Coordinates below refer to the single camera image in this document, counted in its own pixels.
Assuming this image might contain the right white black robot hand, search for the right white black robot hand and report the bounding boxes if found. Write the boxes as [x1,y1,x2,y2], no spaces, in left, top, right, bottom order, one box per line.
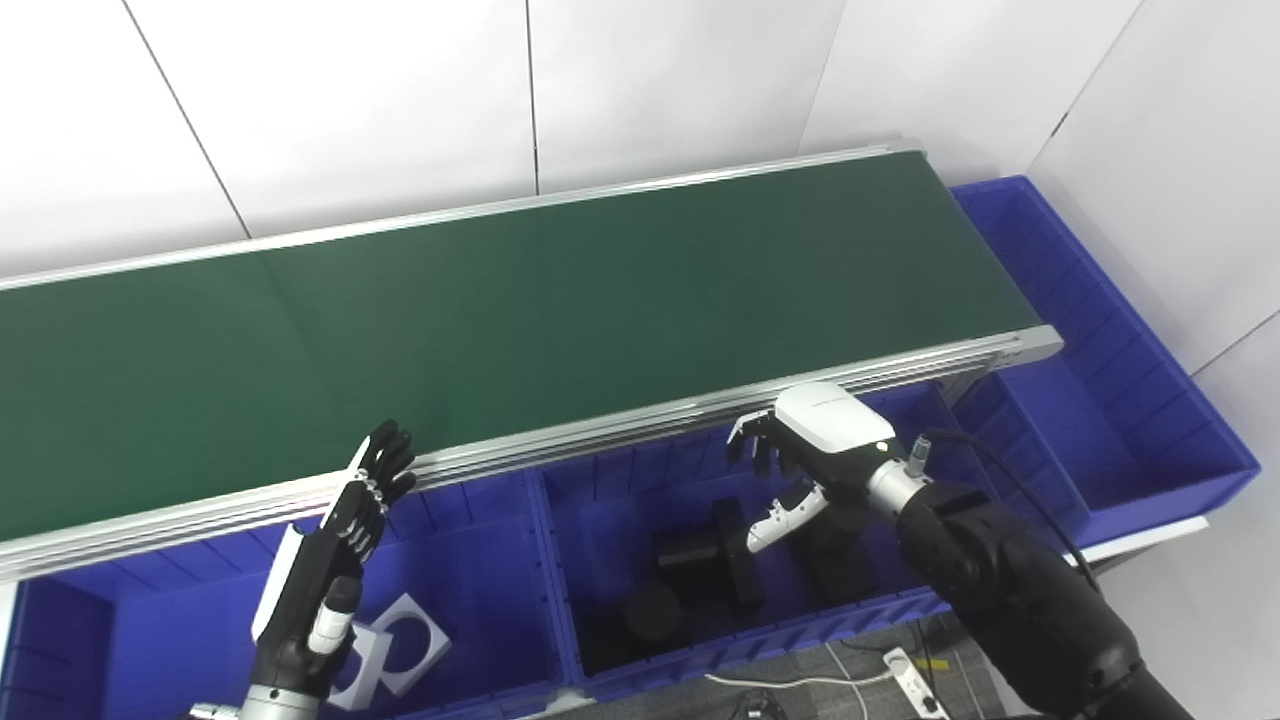
[726,380,896,554]

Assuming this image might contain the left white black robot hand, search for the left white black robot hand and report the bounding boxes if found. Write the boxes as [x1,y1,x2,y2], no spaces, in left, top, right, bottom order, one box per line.
[250,418,419,691]

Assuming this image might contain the black cylinder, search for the black cylinder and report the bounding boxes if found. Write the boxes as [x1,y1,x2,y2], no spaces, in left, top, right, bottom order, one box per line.
[800,500,886,601]
[578,578,693,673]

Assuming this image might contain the aluminium conveyor leg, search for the aluminium conveyor leg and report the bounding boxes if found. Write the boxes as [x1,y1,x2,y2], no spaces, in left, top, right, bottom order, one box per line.
[940,365,1003,407]

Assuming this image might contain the black part lying sideways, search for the black part lying sideways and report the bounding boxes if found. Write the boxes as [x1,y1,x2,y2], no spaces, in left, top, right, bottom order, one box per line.
[655,497,768,616]

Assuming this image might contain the blue bin with white part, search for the blue bin with white part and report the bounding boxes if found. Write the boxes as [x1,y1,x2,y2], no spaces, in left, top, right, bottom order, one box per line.
[0,470,567,720]

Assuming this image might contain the blue bin with black parts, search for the blue bin with black parts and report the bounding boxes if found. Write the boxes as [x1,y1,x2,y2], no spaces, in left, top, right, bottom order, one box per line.
[525,385,976,701]

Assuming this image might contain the empty blue bin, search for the empty blue bin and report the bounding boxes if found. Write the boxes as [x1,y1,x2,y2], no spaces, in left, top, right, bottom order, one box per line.
[945,175,1261,547]

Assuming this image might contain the green conveyor belt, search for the green conveyor belt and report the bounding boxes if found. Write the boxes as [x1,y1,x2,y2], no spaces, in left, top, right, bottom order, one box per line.
[0,138,1063,586]

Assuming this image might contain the white power strip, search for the white power strip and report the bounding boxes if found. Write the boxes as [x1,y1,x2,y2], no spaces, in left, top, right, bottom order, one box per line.
[884,647,952,720]

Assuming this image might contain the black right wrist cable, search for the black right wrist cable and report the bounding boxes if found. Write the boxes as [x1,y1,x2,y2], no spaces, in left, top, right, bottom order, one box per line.
[904,429,1101,593]

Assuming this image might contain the white bracket part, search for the white bracket part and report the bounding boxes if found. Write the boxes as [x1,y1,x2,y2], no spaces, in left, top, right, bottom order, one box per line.
[326,594,452,712]

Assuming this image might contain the white power cable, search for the white power cable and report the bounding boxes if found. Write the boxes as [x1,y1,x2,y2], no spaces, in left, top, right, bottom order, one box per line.
[705,666,891,693]

